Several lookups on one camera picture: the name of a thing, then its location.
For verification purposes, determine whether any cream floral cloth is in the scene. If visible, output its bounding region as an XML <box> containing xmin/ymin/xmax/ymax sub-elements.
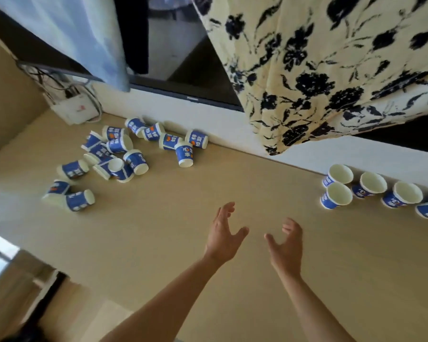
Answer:
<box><xmin>192</xmin><ymin>0</ymin><xmax>428</xmax><ymax>156</ymax></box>

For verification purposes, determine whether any white router box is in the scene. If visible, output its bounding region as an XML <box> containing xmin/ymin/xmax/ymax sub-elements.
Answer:
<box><xmin>49</xmin><ymin>93</ymin><xmax>96</xmax><ymax>126</ymax></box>

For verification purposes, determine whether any person's right hand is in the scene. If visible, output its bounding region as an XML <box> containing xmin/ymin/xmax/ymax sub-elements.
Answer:
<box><xmin>263</xmin><ymin>217</ymin><xmax>304</xmax><ymax>280</ymax></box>

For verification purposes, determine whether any pile of paper cups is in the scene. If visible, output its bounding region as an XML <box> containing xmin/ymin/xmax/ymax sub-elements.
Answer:
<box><xmin>42</xmin><ymin>116</ymin><xmax>209</xmax><ymax>213</ymax></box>

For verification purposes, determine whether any person's right forearm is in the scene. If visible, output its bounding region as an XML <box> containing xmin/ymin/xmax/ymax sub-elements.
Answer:
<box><xmin>284</xmin><ymin>272</ymin><xmax>357</xmax><ymax>342</ymax></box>

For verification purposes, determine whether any person's left hand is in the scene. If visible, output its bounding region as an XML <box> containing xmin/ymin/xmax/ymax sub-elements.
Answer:
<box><xmin>204</xmin><ymin>201</ymin><xmax>250</xmax><ymax>266</ymax></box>

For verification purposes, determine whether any tangle of black cables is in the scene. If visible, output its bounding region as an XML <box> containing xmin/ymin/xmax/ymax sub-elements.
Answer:
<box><xmin>16</xmin><ymin>61</ymin><xmax>105</xmax><ymax>124</ymax></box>

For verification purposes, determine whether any person's left forearm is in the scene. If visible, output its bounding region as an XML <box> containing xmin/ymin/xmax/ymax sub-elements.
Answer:
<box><xmin>99</xmin><ymin>253</ymin><xmax>224</xmax><ymax>342</ymax></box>

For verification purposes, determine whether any black television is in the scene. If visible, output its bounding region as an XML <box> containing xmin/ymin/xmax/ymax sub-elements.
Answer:
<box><xmin>0</xmin><ymin>0</ymin><xmax>428</xmax><ymax>155</ymax></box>

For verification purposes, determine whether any blue tie-dye cloth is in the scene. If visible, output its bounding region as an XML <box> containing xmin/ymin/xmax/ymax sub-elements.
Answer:
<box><xmin>0</xmin><ymin>0</ymin><xmax>131</xmax><ymax>93</ymax></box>

